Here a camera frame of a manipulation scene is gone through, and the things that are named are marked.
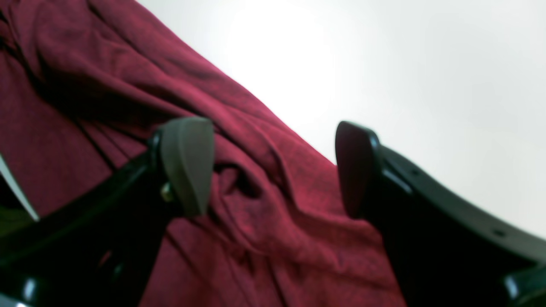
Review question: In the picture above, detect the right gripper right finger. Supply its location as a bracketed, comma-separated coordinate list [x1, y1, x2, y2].
[335, 121, 546, 307]

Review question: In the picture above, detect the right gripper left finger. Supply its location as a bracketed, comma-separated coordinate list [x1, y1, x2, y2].
[0, 117, 215, 307]

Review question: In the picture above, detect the dark red t-shirt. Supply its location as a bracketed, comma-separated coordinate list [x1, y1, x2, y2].
[0, 0, 408, 307]

